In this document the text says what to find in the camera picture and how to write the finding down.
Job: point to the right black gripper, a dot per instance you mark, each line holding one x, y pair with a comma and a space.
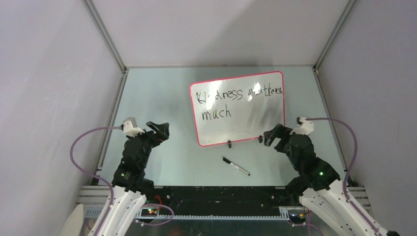
280, 131

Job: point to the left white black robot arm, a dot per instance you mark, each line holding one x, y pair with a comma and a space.
130, 189

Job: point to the white object at corner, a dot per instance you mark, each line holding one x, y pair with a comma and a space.
74, 222

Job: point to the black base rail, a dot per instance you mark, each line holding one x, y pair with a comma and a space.
226, 201

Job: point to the circuit board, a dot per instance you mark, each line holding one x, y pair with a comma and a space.
149, 212
298, 218

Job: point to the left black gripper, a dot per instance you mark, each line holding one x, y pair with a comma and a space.
162, 130

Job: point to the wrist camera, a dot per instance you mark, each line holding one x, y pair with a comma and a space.
304, 127
130, 128

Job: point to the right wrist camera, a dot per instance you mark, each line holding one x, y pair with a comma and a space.
304, 127

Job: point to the pink framed whiteboard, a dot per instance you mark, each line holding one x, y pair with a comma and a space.
237, 108

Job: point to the wire whiteboard stand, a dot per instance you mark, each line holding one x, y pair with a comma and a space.
259, 139

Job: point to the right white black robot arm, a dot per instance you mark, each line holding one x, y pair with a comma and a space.
319, 187

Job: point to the right circuit board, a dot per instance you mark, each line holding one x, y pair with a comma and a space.
298, 218

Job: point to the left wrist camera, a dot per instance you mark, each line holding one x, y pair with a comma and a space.
130, 128

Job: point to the left circuit board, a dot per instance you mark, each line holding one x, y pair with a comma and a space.
149, 212

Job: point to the white whiteboard marker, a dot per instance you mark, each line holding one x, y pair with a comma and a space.
240, 168

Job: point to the aluminium frame profile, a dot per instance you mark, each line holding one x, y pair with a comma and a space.
93, 196

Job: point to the black marker cap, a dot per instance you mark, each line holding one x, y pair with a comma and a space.
226, 160

